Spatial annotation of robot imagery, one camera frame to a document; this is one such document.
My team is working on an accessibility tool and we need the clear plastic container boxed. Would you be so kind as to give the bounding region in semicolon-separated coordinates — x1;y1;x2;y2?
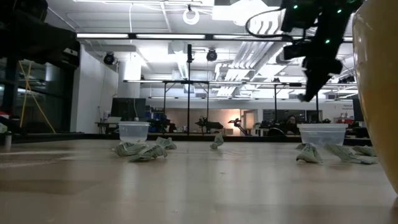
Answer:
297;123;348;147
118;121;150;143

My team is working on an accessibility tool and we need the white ring light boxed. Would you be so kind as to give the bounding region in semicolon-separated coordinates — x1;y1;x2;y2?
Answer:
182;7;200;26

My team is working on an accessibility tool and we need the yellow extension cable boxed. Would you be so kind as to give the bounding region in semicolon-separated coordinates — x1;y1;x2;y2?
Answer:
18;60;57;134

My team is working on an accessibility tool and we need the black table edge rail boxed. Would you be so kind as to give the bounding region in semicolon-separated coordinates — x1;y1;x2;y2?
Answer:
0;133;373;146

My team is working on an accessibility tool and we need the black computer monitor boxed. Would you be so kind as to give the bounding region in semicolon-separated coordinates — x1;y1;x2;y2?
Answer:
111;98;147;122

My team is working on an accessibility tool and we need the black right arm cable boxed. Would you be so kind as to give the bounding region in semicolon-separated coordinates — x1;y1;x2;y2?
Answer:
245;7;293;40

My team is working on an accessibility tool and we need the seated person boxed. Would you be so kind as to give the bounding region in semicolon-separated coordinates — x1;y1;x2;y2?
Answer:
283;114;301;136

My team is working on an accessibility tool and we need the yellow round bowl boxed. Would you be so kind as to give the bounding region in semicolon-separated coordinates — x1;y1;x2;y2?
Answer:
352;0;398;195

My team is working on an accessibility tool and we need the black vertical pole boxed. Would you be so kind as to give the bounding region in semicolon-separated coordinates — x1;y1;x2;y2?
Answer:
186;44;192;135

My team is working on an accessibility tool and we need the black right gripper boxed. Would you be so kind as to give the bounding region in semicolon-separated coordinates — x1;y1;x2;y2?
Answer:
297;46;343;103

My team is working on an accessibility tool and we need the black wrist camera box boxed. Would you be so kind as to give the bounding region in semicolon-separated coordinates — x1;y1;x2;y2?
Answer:
283;42;312;60

